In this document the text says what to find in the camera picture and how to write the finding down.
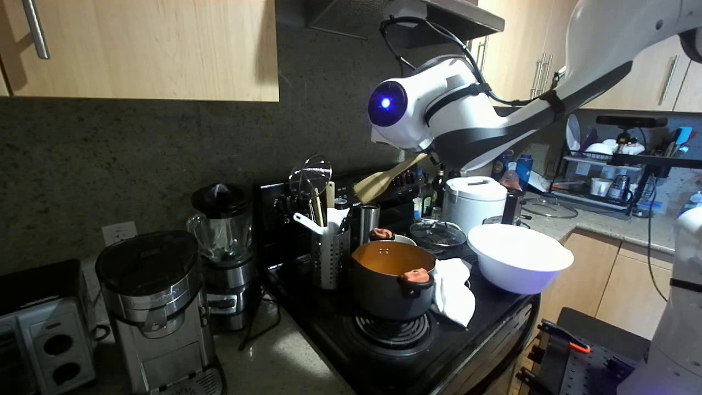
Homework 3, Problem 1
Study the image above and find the wooden base cabinet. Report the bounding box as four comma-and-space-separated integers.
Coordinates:
535, 226, 679, 341

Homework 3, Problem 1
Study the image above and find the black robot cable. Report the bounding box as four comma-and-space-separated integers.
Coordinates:
380, 14, 567, 108

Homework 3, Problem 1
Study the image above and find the black steel blender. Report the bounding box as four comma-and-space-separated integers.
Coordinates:
184, 181, 258, 338

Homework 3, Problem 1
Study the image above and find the dark pot orange interior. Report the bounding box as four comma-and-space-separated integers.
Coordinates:
345, 226, 441, 325

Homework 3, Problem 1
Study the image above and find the black dish rack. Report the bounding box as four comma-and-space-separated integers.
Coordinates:
548, 117, 665, 216

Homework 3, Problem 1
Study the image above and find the light wood upper cabinet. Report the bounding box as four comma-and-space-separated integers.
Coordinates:
0, 0, 281, 104
468, 0, 702, 116

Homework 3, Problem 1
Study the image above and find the white wall outlet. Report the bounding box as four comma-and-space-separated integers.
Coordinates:
98, 219, 140, 250

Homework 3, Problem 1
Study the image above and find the silver cabinet handle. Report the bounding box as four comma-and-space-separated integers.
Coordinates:
17, 0, 52, 63

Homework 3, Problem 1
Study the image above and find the wooden spoon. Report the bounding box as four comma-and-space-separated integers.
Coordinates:
351, 151, 435, 205

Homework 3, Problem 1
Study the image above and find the dark range hood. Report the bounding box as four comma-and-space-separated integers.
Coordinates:
275, 0, 507, 49

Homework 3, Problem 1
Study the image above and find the blue bottle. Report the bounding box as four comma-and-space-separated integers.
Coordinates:
513, 153, 535, 189

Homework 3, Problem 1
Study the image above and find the white plastic ladle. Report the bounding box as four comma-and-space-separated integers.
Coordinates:
290, 211, 330, 239

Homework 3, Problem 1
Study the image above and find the metal utensil rack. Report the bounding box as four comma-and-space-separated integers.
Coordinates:
309, 226, 354, 294

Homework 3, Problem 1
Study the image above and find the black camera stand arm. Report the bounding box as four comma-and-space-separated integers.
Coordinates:
609, 151, 702, 171

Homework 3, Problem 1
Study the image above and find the black appliance cord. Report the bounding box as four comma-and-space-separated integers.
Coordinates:
238, 291, 283, 352

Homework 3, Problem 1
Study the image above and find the orange handled tool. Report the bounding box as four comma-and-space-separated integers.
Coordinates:
545, 330, 593, 358

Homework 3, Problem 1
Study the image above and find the blue plate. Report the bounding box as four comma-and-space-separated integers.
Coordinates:
564, 116, 600, 156

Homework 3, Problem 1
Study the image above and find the stainless steel coffee maker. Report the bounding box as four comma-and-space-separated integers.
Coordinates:
92, 229, 227, 395

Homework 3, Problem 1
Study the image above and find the white cloth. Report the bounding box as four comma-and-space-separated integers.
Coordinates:
427, 256, 479, 328

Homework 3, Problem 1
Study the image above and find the black stereo camera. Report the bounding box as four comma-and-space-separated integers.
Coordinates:
595, 113, 670, 132

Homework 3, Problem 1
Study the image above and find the black electric stove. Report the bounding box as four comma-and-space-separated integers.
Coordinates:
251, 169, 545, 395

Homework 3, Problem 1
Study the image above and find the wire mesh strainer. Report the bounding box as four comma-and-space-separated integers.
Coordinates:
286, 157, 336, 204

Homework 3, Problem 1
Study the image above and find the black tool case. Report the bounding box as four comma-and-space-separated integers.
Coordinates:
513, 305, 654, 395

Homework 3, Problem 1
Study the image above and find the white rice cooker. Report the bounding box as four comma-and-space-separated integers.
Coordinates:
441, 172, 509, 234

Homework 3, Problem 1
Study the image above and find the dark slim bottle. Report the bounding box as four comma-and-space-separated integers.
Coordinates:
500, 190, 519, 226

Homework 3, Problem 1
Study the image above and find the white plastic spatula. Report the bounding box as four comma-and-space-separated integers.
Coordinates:
325, 205, 351, 237

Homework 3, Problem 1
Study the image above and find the large white bowl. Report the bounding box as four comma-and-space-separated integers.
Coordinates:
466, 221, 577, 295

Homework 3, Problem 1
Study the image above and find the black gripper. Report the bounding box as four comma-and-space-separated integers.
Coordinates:
399, 134, 479, 178

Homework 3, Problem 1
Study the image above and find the white toaster oven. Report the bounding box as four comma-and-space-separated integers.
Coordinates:
0, 258, 98, 395

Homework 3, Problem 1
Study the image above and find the stainless steel tumbler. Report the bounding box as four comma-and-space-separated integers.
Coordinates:
349, 201, 382, 250

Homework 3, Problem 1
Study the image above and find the black hanging cable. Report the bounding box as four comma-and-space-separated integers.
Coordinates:
642, 211, 672, 305

